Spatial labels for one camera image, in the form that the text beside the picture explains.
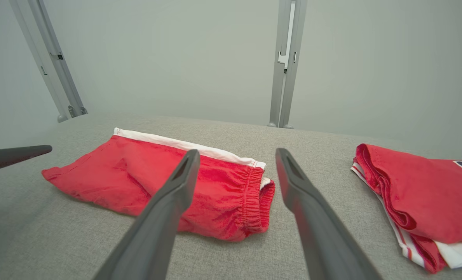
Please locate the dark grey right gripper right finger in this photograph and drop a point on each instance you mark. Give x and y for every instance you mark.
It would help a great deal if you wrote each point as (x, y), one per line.
(328, 249)

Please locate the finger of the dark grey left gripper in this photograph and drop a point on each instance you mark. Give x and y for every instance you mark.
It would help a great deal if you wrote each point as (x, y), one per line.
(9, 157)

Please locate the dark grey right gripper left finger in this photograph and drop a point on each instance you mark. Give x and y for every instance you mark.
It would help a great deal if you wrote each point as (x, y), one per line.
(149, 245)

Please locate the red shorts white stripe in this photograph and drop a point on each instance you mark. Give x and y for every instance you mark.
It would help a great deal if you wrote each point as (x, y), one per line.
(223, 194)

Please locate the red white numbered jersey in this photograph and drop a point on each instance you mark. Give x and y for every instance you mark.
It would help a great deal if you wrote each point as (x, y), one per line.
(429, 194)

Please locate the grey metal wheeled stand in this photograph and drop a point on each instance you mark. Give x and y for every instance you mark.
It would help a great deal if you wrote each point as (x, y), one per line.
(52, 58)

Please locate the grey metal partition post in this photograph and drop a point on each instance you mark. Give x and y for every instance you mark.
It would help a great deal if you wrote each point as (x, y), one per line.
(287, 77)

